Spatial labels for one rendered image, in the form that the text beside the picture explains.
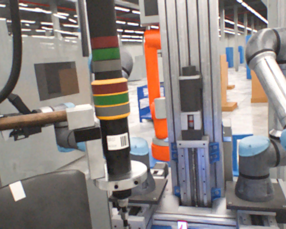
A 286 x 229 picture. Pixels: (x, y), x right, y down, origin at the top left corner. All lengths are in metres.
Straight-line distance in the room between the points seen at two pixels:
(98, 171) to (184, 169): 0.97
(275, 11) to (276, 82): 1.15
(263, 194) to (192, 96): 0.47
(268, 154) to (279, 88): 0.30
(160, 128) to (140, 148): 3.17
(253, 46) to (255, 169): 0.46
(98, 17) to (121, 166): 0.17
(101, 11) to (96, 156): 0.16
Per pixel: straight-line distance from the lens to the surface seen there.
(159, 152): 4.49
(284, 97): 0.99
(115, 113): 0.32
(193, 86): 1.20
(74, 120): 0.33
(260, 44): 1.09
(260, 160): 1.17
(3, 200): 0.51
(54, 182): 0.52
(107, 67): 0.32
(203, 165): 1.28
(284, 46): 1.15
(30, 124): 0.34
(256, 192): 1.20
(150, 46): 4.46
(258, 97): 9.75
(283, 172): 2.30
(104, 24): 0.33
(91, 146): 0.34
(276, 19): 2.13
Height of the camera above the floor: 1.61
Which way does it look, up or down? 11 degrees down
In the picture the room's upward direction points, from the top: 5 degrees counter-clockwise
